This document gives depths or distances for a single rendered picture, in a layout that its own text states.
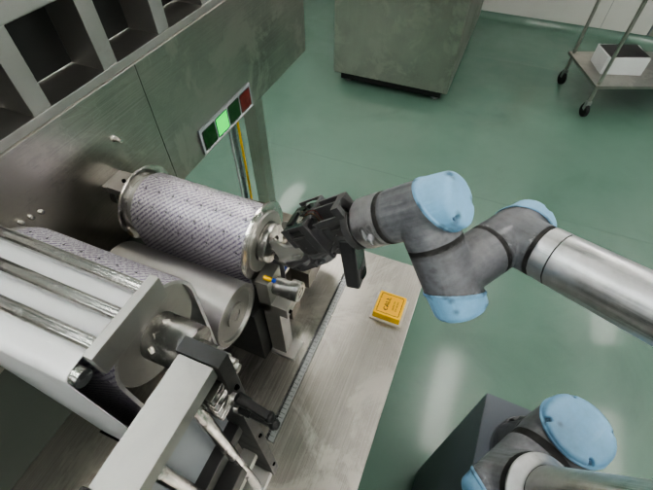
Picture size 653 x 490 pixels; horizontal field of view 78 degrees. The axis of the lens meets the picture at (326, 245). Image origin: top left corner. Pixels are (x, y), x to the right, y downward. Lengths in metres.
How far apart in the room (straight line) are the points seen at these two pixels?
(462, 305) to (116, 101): 0.69
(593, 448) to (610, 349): 1.62
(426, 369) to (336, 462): 1.14
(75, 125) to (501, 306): 1.99
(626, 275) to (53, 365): 0.61
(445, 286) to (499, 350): 1.64
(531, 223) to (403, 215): 0.19
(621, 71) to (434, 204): 3.50
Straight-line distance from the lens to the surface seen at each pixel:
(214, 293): 0.71
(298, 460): 0.93
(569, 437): 0.80
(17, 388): 0.95
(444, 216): 0.49
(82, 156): 0.84
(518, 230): 0.60
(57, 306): 0.52
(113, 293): 0.50
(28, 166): 0.79
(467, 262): 0.54
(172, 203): 0.76
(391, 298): 1.05
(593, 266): 0.57
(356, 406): 0.96
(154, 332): 0.54
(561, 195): 3.01
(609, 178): 3.32
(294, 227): 0.60
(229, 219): 0.70
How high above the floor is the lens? 1.81
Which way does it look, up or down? 51 degrees down
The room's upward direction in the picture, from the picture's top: straight up
